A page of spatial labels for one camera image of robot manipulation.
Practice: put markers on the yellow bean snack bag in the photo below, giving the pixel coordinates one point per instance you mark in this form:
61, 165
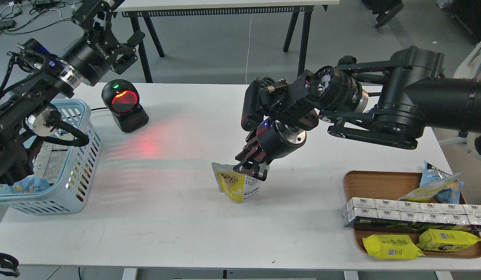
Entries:
238, 187

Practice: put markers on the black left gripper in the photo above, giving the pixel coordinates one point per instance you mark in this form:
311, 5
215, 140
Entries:
98, 50

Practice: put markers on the brown wooden tray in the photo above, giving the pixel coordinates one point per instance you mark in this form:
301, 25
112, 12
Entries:
392, 185

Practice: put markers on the yellow snack pack left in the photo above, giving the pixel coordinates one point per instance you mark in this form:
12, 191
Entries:
391, 246

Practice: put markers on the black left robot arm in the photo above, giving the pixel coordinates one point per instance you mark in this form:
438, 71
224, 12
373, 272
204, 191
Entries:
35, 77

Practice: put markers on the yellow snack pack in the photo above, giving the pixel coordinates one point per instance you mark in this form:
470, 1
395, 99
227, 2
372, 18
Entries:
391, 246
446, 240

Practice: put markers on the blue snack bag in basket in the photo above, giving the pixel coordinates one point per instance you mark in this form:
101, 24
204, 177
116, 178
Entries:
29, 185

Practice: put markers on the yellow white snack bag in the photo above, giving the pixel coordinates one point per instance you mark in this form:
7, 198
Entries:
424, 195

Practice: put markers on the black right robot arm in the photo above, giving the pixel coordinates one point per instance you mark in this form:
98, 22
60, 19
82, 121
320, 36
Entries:
385, 102

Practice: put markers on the yellow snack pack right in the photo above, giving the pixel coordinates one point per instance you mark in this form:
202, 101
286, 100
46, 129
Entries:
446, 240

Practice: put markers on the blue snack bag on tray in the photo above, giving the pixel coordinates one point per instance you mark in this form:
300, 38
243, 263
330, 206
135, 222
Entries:
450, 192

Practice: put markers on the white drink carton pack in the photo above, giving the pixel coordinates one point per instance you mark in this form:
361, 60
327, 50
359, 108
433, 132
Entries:
411, 217

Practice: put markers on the black barcode scanner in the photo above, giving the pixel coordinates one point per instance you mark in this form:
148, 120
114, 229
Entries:
122, 99

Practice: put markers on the light blue plastic basket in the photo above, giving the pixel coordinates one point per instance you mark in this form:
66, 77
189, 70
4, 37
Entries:
70, 192

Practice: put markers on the white background table black legs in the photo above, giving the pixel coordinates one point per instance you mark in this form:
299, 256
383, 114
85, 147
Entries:
219, 41

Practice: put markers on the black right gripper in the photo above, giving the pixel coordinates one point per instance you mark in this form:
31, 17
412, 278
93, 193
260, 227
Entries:
272, 139

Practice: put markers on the white snack bag in basket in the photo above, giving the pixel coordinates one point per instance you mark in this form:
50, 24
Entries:
50, 160

